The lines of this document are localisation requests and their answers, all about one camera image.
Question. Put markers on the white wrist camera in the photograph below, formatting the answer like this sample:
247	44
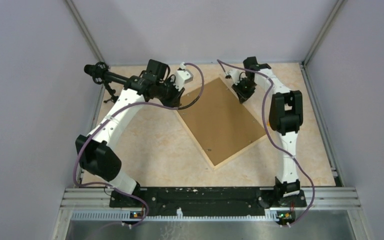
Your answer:
234	75
182	76

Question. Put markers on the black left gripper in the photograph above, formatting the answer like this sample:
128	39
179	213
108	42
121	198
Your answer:
174	101

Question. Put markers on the aluminium front rail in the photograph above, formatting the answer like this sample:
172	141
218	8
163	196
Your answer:
332	213

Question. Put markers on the white wooden picture frame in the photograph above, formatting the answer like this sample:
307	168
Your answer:
220	126

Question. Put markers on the black tripod microphone stand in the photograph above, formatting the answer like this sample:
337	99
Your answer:
112	92

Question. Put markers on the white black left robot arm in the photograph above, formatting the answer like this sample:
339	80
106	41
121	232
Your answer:
96	150

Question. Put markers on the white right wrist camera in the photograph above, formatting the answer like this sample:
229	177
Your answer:
234	75

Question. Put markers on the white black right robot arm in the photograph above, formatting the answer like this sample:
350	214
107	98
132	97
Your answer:
284	117

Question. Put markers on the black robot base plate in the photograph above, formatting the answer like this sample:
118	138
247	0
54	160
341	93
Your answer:
207	201

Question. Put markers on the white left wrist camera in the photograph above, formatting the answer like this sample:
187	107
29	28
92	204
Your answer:
182	76

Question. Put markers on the black microphone orange tip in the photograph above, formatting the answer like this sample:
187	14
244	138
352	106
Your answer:
100	74

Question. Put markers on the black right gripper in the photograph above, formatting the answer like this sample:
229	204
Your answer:
242	97

